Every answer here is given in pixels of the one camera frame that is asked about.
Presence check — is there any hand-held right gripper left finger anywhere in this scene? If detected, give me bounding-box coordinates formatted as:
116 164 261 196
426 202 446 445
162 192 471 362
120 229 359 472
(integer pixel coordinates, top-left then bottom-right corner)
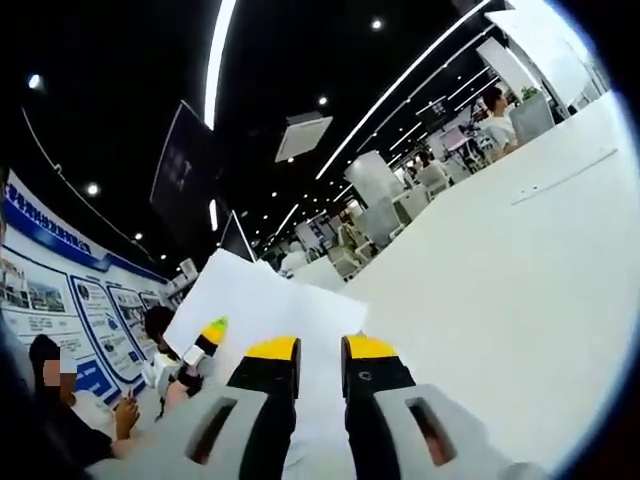
83 335 303 480

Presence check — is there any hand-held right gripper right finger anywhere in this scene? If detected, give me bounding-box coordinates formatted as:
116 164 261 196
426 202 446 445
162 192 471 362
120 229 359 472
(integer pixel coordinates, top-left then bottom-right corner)
340 333 549 480

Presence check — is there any stack of white printing papers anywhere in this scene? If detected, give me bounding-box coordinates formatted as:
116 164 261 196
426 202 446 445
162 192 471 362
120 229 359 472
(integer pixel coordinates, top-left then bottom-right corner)
166 248 370 466

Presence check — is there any person's left hand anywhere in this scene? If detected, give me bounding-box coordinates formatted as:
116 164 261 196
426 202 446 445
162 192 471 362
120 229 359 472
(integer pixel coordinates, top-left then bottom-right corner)
162 367 204 406

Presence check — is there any white storage shelf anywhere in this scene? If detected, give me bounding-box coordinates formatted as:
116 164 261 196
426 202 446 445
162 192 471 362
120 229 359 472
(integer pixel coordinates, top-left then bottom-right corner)
169 257 202 304

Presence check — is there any white side desk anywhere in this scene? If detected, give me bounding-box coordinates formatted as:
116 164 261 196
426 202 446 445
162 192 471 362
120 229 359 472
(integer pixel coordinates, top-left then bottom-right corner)
292 258 349 297

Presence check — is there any green white office chair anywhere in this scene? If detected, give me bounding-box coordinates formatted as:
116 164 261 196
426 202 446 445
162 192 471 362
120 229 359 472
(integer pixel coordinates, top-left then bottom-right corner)
337 217 369 264

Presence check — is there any hanging black ceiling screen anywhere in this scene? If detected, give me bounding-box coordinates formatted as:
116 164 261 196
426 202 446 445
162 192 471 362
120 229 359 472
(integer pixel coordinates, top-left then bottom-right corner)
148 99 217 244

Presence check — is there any white pillar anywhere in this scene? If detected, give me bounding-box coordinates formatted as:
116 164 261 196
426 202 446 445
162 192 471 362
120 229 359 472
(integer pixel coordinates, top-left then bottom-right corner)
343 151 405 211

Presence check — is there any ceiling air conditioner vent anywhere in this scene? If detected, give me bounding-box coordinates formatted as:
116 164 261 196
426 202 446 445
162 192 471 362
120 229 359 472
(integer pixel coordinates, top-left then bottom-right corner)
274 112 335 164

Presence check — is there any wide ceiling light strip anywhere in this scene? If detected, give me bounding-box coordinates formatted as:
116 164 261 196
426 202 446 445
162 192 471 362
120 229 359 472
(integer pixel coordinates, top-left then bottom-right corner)
203 0 239 132

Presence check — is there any small hanging black screen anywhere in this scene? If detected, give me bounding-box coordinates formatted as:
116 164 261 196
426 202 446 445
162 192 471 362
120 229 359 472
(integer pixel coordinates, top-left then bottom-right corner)
417 97 448 122

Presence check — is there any thin ceiling light strip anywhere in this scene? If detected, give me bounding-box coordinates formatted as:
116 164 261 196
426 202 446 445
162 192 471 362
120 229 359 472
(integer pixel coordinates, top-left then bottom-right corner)
315 0 494 180

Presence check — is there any blue white wall poster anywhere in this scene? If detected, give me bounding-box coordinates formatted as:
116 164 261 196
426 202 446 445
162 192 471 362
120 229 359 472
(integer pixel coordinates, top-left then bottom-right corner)
0 167 171 406

